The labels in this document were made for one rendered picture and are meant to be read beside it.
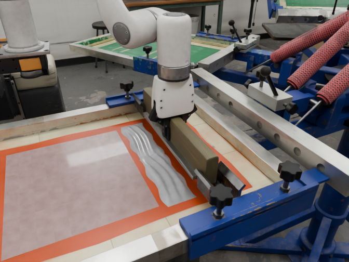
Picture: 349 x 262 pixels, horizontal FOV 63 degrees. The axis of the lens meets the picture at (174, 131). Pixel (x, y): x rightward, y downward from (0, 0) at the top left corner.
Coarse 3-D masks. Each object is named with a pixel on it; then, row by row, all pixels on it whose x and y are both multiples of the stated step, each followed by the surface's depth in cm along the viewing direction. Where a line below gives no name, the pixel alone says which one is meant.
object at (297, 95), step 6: (294, 90) 91; (294, 96) 88; (300, 96) 88; (306, 96) 88; (258, 102) 84; (294, 102) 86; (300, 102) 87; (306, 102) 88; (300, 108) 88; (306, 108) 90
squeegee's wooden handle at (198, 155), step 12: (144, 96) 86; (180, 120) 71; (180, 132) 67; (192, 132) 66; (180, 144) 69; (192, 144) 63; (204, 144) 62; (192, 156) 64; (204, 156) 59; (216, 156) 59; (204, 168) 60; (216, 168) 60
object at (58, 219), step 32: (224, 160) 75; (32, 192) 64; (64, 192) 64; (96, 192) 64; (128, 192) 64; (192, 192) 64; (0, 224) 57; (32, 224) 57; (64, 224) 57; (96, 224) 57; (128, 224) 57; (0, 256) 51; (32, 256) 51
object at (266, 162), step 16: (64, 112) 90; (80, 112) 90; (96, 112) 91; (112, 112) 93; (128, 112) 96; (208, 112) 90; (0, 128) 81; (16, 128) 82; (32, 128) 84; (48, 128) 86; (224, 128) 82; (240, 144) 76; (256, 144) 75; (256, 160) 71; (272, 160) 69; (272, 176) 67; (144, 240) 50; (160, 240) 50; (176, 240) 50; (96, 256) 47; (112, 256) 47; (128, 256) 47; (144, 256) 47; (160, 256) 49; (176, 256) 51
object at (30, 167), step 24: (144, 120) 92; (48, 144) 81; (72, 144) 81; (96, 144) 81; (120, 144) 81; (0, 168) 72; (24, 168) 72; (48, 168) 72; (72, 168) 72; (96, 168) 72; (0, 192) 64
